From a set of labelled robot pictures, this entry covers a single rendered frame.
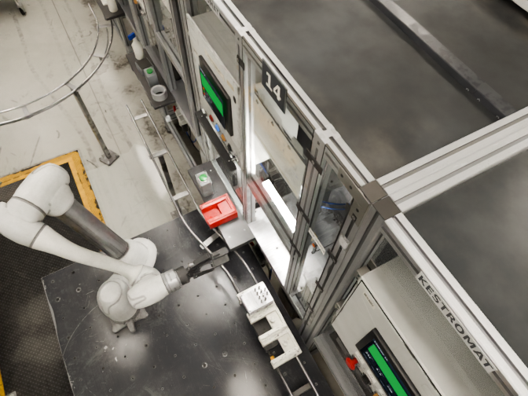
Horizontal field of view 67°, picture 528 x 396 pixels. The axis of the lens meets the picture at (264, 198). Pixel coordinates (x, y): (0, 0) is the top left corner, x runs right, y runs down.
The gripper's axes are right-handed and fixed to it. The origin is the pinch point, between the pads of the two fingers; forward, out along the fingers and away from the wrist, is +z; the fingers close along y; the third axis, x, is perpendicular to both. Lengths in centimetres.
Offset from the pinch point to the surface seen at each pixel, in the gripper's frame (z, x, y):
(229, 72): 21, 28, 71
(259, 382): -7, -47, -44
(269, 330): 6.7, -31.5, -29.0
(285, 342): 9.7, -40.7, -23.4
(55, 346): -108, 39, -111
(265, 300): 10.2, -20.9, -19.2
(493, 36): 86, -12, 88
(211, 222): 4.9, 25.0, -15.9
